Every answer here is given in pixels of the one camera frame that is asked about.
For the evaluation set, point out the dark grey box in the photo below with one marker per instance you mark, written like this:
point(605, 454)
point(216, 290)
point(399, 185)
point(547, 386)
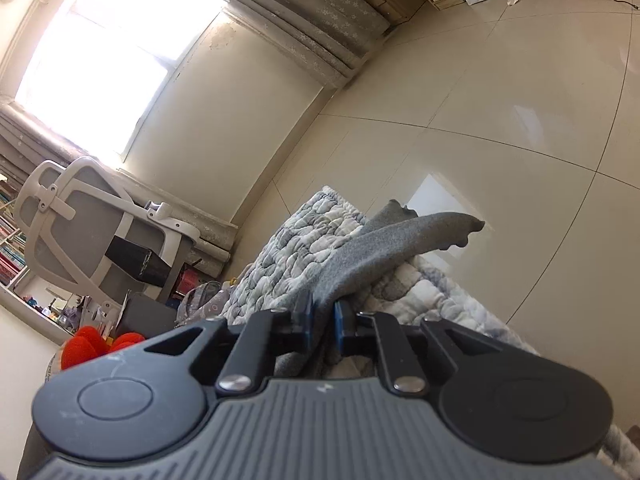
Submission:
point(150, 315)

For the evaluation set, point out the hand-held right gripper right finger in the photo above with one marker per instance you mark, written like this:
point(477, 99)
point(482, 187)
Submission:
point(340, 325)

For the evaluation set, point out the grey knit sweater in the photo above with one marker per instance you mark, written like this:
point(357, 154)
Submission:
point(380, 245)

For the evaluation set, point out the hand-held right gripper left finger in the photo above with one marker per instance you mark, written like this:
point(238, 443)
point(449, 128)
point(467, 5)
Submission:
point(307, 315)

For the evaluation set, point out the red lobed plush cushion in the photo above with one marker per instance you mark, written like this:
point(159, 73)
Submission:
point(87, 345)

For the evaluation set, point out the white mesh office chair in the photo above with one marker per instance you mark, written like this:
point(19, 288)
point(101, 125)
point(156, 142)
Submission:
point(75, 240)

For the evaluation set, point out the grey patterned backpack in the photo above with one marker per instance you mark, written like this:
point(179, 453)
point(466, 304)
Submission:
point(205, 305)

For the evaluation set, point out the grey checked quilt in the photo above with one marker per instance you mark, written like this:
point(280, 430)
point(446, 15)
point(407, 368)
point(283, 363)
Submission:
point(290, 260)

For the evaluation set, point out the bright window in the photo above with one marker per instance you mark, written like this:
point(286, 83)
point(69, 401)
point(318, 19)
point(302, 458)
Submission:
point(115, 50)

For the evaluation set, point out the white bookshelf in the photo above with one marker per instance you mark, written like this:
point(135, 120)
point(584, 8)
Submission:
point(10, 255)

